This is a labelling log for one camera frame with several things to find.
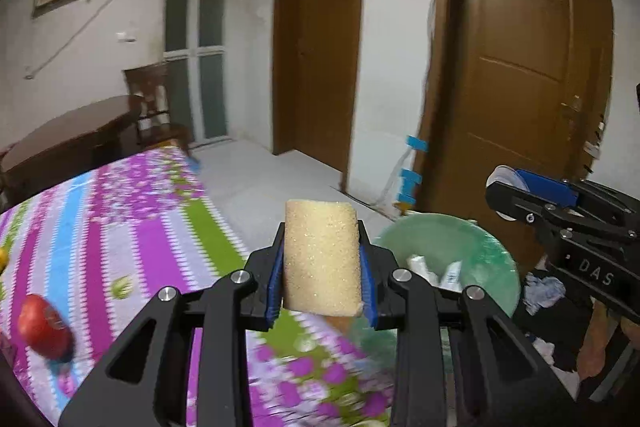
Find dark wooden chair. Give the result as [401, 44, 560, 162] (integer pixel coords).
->
[122, 61, 192, 154]

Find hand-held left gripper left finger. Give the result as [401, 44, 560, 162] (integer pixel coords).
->
[59, 222, 286, 427]

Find brown panelled wooden door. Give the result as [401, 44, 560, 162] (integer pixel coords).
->
[429, 0, 614, 269]

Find white wrappers in bin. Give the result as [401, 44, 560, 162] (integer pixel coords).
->
[405, 254, 464, 291]

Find person's dark clothing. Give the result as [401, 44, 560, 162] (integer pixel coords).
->
[514, 271, 603, 404]

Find yellow sponge block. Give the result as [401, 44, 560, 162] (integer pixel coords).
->
[282, 199, 365, 316]

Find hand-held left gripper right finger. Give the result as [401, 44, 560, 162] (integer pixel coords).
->
[358, 219, 582, 427]

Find person's right hand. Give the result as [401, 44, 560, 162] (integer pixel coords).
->
[576, 302, 629, 381]

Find green lined trash bin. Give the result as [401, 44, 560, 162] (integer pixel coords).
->
[374, 212, 521, 360]

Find frosted glass double door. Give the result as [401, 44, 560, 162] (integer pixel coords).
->
[162, 0, 234, 146]

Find purple floral striped tablecloth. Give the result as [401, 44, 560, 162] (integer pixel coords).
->
[0, 145, 397, 427]

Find wall rope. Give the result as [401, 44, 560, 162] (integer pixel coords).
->
[24, 0, 167, 80]

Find round dark wooden dining table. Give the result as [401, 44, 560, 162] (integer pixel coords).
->
[0, 95, 146, 208]

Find red apple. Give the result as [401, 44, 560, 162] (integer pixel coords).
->
[18, 294, 74, 361]

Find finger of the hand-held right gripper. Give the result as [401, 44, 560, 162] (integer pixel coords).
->
[515, 168, 640, 229]
[485, 179, 629, 253]

